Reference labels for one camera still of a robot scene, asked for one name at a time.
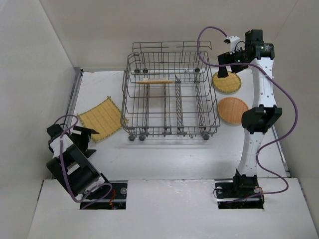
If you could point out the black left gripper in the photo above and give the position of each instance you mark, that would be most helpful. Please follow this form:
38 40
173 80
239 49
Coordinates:
81 140

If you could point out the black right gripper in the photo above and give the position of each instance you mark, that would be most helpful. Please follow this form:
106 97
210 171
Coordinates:
225 59

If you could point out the green-rimmed round woven plate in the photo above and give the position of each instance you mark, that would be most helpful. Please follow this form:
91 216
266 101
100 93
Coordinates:
228 85

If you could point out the yellow square woven plate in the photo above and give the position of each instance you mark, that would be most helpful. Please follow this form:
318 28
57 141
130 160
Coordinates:
105 119

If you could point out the orange oval woven plate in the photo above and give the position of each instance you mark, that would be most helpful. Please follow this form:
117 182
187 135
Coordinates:
148 81

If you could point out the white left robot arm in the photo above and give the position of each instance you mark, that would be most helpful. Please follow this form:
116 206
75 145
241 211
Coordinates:
70 164

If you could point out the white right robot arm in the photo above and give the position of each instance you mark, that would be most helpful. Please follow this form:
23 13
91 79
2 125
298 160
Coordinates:
259 57

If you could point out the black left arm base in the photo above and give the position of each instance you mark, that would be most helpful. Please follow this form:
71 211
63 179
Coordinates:
115 200

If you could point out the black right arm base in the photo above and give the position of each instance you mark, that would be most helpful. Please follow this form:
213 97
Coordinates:
228 198

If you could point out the orange round woven plate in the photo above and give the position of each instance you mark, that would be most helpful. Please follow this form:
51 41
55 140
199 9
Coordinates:
231 110

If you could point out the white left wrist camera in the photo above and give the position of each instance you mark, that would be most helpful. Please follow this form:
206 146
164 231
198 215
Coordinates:
76 131

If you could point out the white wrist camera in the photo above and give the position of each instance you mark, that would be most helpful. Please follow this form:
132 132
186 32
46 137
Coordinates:
76 131
232 41

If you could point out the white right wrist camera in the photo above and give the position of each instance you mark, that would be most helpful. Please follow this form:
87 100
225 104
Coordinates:
232 41

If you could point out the grey wire dish rack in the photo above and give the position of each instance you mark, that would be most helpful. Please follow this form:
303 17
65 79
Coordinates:
187 107

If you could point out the aluminium right side rail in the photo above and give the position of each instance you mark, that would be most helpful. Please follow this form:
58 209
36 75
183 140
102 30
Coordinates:
288 175

